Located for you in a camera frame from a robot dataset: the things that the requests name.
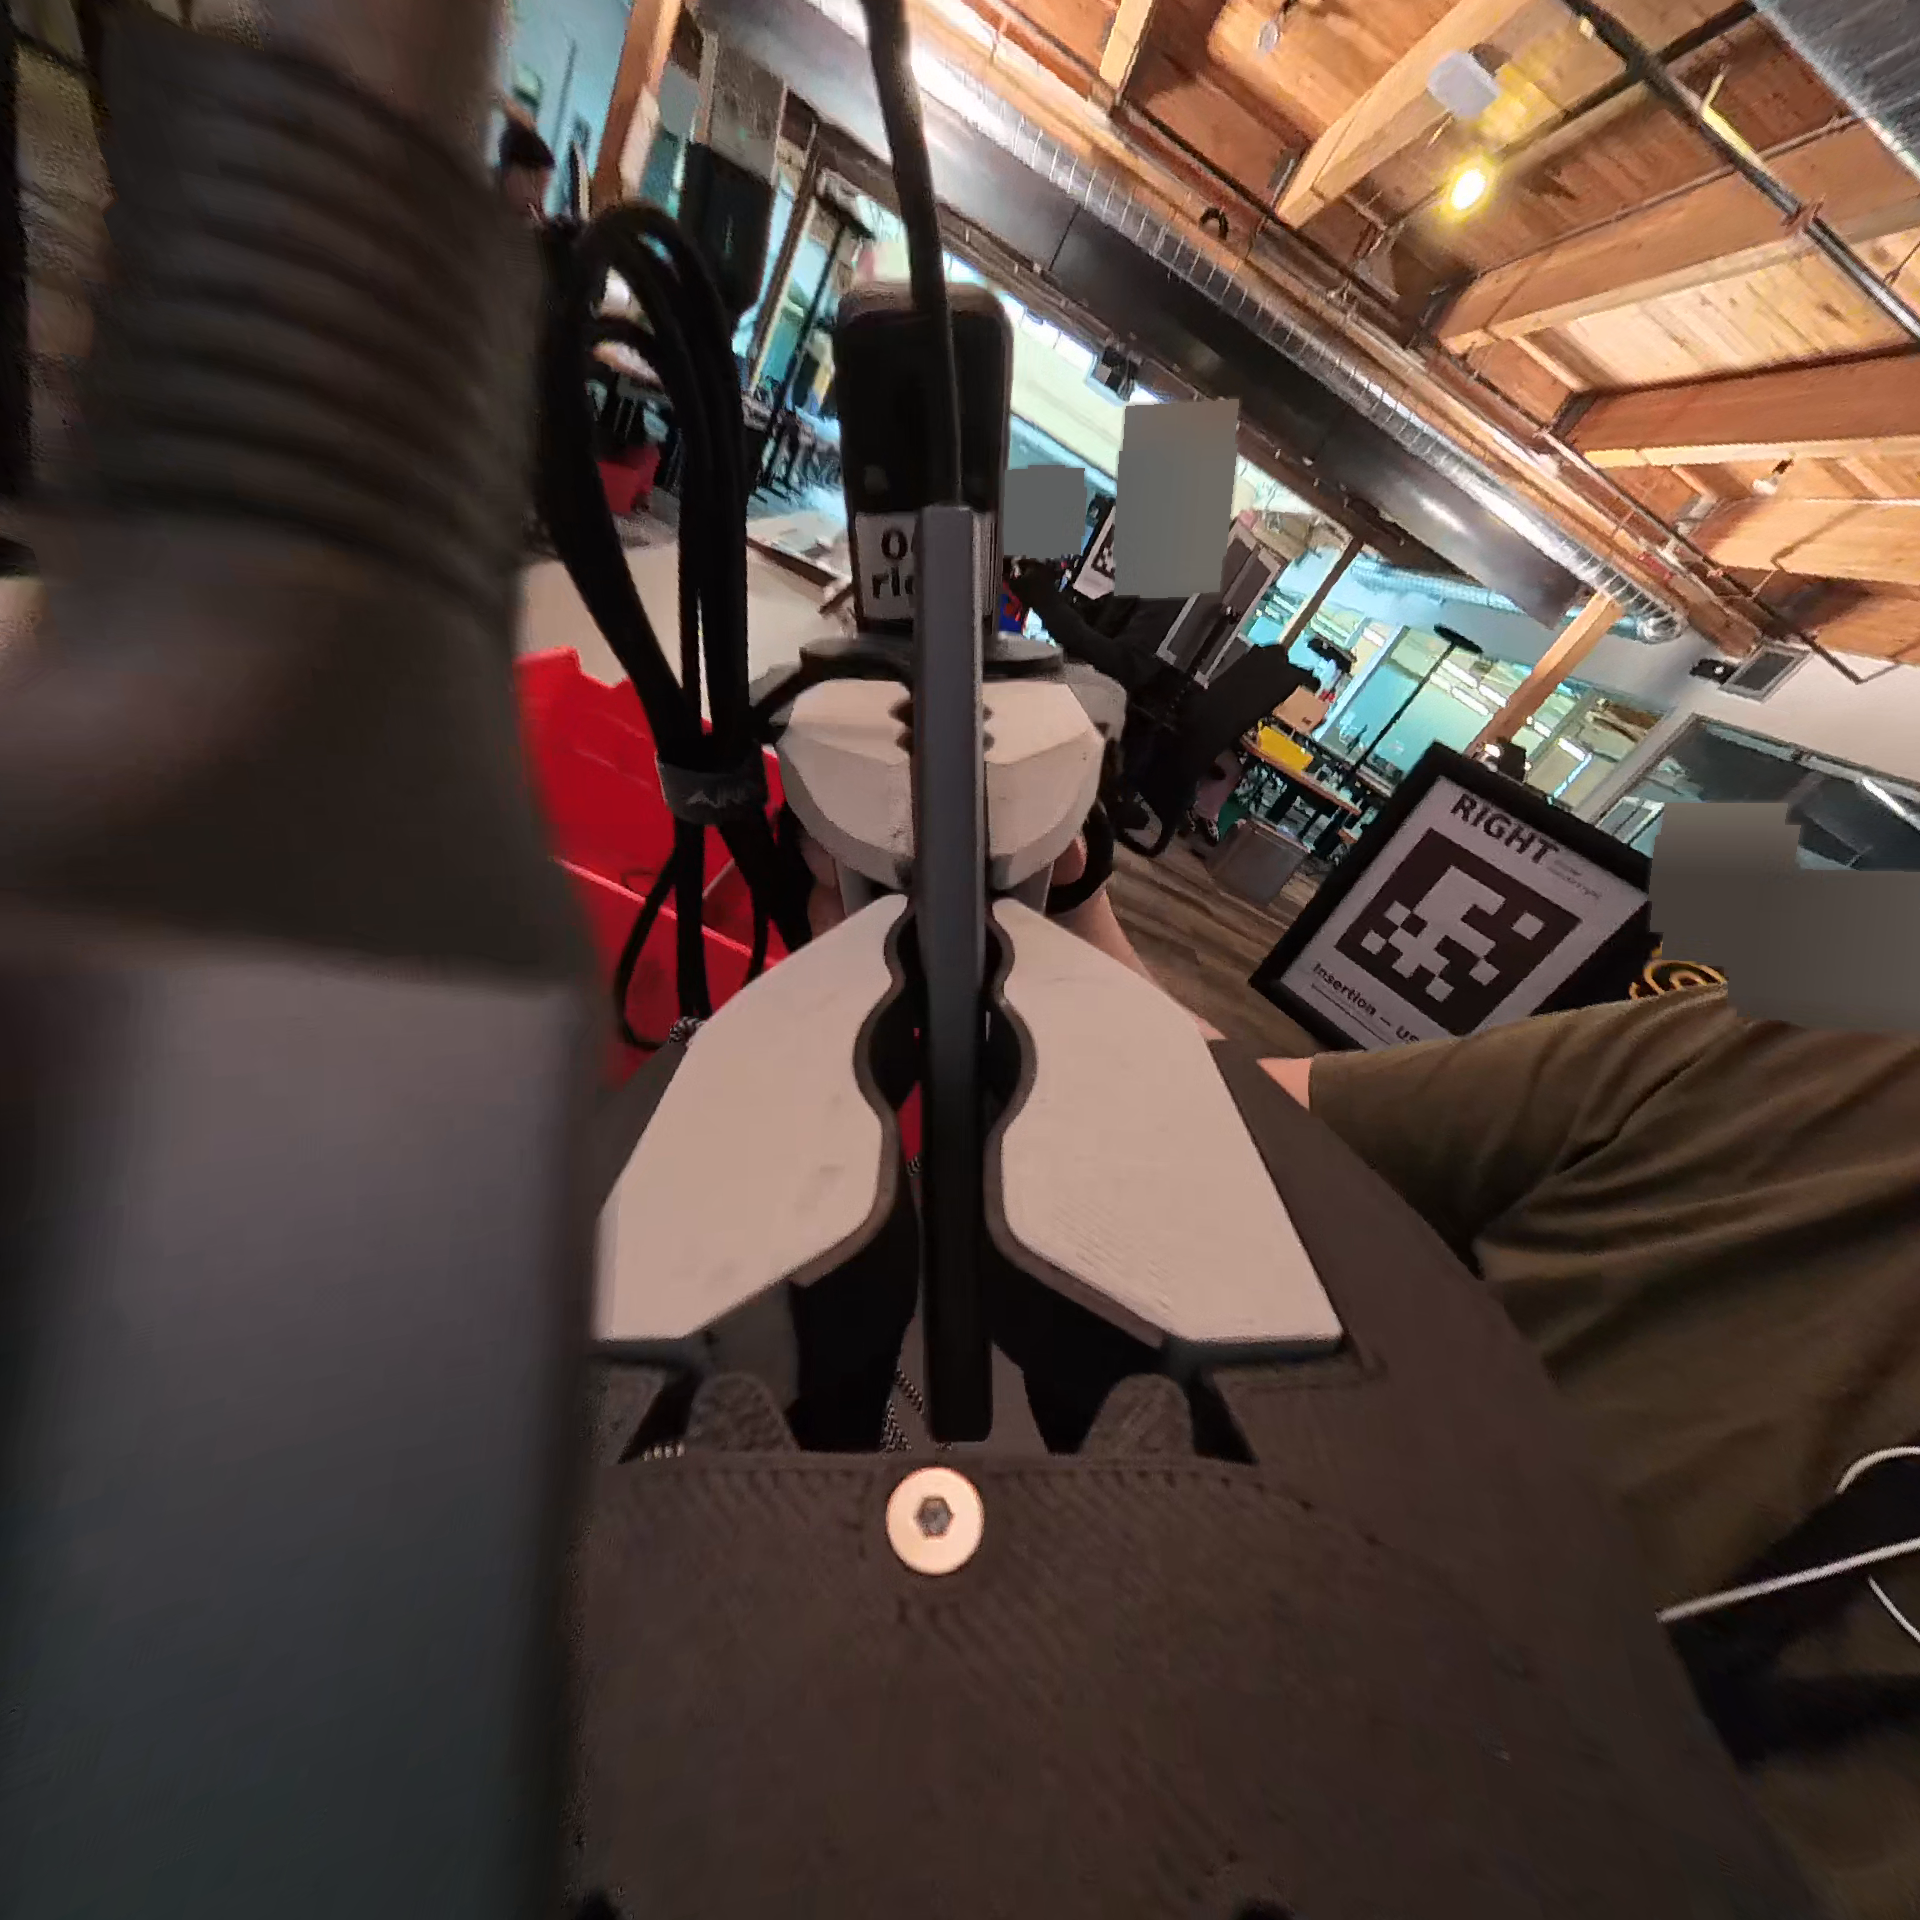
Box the framed marker tag sign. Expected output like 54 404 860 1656
1248 739 1659 1052

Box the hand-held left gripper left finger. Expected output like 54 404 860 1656
593 900 921 1345

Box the black swivel office chair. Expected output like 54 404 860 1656
1118 599 1326 860

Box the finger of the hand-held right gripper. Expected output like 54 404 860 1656
778 682 921 890
982 679 1115 890

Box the small dark grey hub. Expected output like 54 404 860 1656
914 507 994 1442

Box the black strapped cable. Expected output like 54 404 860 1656
537 201 805 1052

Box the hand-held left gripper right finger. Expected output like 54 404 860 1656
986 897 1347 1376

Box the black lanyard strap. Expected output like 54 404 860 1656
1657 1464 1920 1764

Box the long spiral ventilation duct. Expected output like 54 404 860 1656
930 45 1706 640

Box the thin white cable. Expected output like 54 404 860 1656
1657 1448 1920 1636

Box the person's right hand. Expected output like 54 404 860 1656
1072 883 1221 1041

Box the red plastic bin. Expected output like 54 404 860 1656
517 648 932 1157

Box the black floor lamp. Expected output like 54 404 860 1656
1350 623 1491 805

